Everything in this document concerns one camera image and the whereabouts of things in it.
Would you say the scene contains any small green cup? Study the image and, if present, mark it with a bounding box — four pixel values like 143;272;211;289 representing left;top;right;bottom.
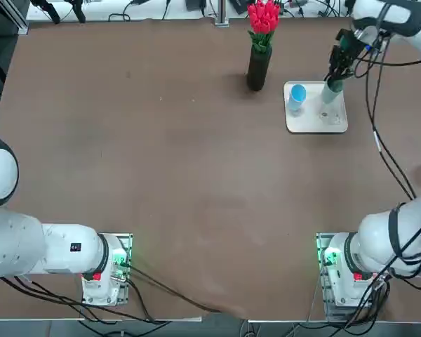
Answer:
319;77;345;105

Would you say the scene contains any aluminium frame rail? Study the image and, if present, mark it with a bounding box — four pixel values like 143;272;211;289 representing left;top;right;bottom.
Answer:
5;0;29;36

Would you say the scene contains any grey power adapter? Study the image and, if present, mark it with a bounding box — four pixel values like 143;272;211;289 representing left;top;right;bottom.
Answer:
230;0;250;15

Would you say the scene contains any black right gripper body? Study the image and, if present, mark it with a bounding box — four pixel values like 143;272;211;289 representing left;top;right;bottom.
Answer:
331;28;361;71

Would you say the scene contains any black table cable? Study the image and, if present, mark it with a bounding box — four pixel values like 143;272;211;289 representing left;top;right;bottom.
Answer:
126;265;234;315

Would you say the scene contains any white rectangular tray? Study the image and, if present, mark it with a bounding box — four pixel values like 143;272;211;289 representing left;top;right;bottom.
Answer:
283;81;349;134

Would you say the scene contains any black tripod leg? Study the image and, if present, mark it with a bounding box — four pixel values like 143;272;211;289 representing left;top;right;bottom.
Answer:
31;0;62;25
68;0;88;24

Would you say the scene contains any black vase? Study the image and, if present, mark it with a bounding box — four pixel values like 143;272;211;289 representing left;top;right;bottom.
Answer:
246;44;273;92

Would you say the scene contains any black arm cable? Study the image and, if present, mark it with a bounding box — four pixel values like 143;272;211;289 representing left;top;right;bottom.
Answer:
347;34;421;326
0;275;171;324

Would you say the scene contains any small blue cup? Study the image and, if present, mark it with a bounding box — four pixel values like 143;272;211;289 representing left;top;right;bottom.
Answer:
288;83;307;114

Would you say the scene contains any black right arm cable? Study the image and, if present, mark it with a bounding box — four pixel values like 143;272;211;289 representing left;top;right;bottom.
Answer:
347;34;421;326

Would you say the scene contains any red tulip bouquet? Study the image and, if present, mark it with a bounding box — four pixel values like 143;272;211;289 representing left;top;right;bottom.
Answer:
247;0;281;54

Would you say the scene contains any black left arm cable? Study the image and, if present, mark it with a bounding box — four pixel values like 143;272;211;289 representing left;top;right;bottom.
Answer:
0;275;171;324

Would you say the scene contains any upright camera post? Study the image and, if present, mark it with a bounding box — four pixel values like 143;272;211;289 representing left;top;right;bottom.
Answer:
216;0;229;22

